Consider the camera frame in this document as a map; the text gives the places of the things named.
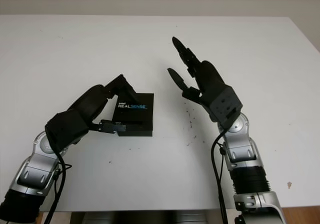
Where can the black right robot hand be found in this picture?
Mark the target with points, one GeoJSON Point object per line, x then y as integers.
{"type": "Point", "coordinates": [205, 81]}

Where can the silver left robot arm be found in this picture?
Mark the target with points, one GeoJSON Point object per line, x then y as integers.
{"type": "Point", "coordinates": [32, 169]}

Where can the black camera box base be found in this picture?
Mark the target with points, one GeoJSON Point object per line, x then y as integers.
{"type": "Point", "coordinates": [140, 132]}

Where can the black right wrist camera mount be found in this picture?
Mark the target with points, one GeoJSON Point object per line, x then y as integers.
{"type": "Point", "coordinates": [225, 106]}

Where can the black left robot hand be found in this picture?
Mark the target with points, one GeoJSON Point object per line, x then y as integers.
{"type": "Point", "coordinates": [97, 99]}

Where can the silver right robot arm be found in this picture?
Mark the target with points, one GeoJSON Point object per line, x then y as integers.
{"type": "Point", "coordinates": [250, 166]}

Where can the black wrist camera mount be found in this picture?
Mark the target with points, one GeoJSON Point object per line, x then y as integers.
{"type": "Point", "coordinates": [67, 129]}
{"type": "Point", "coordinates": [225, 106]}

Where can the grey robot torso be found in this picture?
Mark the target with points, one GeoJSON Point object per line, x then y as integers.
{"type": "Point", "coordinates": [150, 217]}

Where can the black RealSense box lid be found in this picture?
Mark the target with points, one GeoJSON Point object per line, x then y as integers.
{"type": "Point", "coordinates": [137, 109]}

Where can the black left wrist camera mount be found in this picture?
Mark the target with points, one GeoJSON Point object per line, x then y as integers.
{"type": "Point", "coordinates": [67, 129]}

